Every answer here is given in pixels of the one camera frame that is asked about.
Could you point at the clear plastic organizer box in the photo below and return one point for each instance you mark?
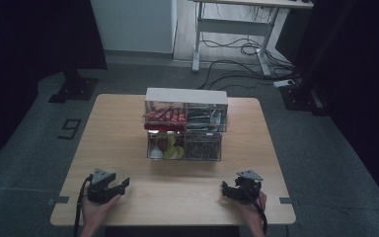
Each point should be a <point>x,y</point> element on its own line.
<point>184,157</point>

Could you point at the grey tape strip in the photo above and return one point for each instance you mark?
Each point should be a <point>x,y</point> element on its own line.
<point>288,200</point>
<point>59,200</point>

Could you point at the white metal desk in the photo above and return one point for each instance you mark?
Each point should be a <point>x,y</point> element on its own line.
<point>230,26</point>

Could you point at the dark curtain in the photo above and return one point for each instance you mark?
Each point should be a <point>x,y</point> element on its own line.
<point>358,65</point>
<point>29,49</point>

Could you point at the white cabinet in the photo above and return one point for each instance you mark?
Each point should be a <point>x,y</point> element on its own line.
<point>131,23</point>

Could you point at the pile of coffee capsules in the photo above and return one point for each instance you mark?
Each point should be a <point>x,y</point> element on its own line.
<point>166,148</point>

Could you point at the black stand base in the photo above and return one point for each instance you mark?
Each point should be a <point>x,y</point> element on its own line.
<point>302,98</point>
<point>75,88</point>

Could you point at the person's left hand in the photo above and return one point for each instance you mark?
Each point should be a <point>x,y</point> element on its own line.
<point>93,210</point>

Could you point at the person's right hand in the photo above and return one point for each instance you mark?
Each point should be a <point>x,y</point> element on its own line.
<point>253,212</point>

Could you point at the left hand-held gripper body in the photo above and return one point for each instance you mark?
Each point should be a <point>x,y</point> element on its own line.
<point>100,192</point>

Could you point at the clear organizer with white top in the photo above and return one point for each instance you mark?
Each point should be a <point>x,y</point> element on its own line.
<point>186,98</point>

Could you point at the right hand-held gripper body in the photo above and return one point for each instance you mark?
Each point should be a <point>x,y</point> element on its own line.
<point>247,189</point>

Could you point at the stack of green white sachets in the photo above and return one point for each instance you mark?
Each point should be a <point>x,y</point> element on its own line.
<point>204,118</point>

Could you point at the white power strip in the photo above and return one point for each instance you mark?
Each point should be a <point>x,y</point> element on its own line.
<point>283,83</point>

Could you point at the pile of tea bags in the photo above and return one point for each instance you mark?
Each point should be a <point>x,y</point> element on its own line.
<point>202,148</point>

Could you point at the stack of red packets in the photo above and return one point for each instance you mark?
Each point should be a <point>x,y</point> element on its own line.
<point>164,117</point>

